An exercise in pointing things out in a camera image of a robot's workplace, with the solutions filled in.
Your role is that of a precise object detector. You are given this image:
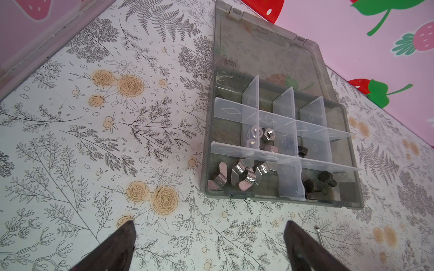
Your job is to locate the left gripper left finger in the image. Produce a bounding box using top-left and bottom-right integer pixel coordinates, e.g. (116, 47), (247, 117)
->
(71, 220), (136, 271)

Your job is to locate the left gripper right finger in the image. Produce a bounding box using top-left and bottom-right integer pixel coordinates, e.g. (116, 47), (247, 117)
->
(283, 221), (349, 271)

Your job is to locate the small silver screw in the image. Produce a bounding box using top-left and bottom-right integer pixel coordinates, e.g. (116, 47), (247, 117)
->
(314, 225), (324, 247)

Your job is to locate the clear plastic organizer box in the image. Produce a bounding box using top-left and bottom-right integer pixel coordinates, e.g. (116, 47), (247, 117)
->
(201, 1), (364, 209)

